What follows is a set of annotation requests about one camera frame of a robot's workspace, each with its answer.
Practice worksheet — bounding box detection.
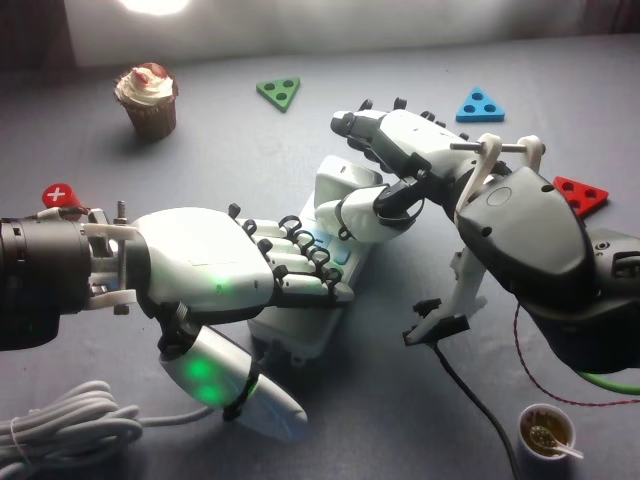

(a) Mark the red triangle block with holes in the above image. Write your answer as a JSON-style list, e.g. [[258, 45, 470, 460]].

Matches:
[[552, 175, 610, 219]]

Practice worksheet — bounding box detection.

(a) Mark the white plastic spoon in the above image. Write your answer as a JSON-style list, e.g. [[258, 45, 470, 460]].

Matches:
[[529, 424, 585, 460]]

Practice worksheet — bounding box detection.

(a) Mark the toy cupcake with cream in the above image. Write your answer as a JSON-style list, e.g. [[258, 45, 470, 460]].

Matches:
[[113, 62, 180, 140]]

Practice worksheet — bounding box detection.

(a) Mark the small paper cup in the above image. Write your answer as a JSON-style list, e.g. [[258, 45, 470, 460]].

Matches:
[[517, 402, 576, 464]]

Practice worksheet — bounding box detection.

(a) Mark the white backdrop sheet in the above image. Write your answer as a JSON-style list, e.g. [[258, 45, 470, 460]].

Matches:
[[69, 0, 640, 69]]

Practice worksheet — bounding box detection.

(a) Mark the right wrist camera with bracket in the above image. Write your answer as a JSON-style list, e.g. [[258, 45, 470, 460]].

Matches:
[[403, 244, 489, 347]]

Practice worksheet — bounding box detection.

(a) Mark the blue triangle block with holes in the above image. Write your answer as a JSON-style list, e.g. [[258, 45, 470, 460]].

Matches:
[[455, 87, 506, 124]]

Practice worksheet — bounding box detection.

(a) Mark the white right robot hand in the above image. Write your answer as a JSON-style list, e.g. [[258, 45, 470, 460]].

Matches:
[[313, 97, 484, 244]]

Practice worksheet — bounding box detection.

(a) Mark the white charger plug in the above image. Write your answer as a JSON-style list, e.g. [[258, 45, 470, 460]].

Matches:
[[313, 154, 385, 221]]

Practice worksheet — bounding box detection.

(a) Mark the black camera cable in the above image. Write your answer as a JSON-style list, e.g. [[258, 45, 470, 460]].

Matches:
[[433, 343, 522, 480]]

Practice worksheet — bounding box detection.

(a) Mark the grey tablecloth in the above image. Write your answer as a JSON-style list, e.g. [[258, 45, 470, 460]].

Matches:
[[0, 37, 640, 480]]

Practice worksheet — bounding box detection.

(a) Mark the white power strip cable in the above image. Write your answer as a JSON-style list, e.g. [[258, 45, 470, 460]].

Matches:
[[0, 379, 214, 480]]

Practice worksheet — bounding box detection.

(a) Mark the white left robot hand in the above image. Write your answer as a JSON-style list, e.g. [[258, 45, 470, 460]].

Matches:
[[130, 202, 357, 443]]

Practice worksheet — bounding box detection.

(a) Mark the red cylinder with white cross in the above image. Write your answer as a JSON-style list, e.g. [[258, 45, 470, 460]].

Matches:
[[42, 183, 92, 221]]

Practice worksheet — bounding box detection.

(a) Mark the green triangle block with holes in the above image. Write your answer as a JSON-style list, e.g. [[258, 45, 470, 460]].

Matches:
[[255, 76, 302, 114]]

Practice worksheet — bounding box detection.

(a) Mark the red twisted wire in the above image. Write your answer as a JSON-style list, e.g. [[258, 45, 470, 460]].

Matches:
[[512, 299, 640, 409]]

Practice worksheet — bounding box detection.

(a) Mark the white power strip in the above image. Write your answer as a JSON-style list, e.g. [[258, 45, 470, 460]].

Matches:
[[247, 197, 389, 365]]

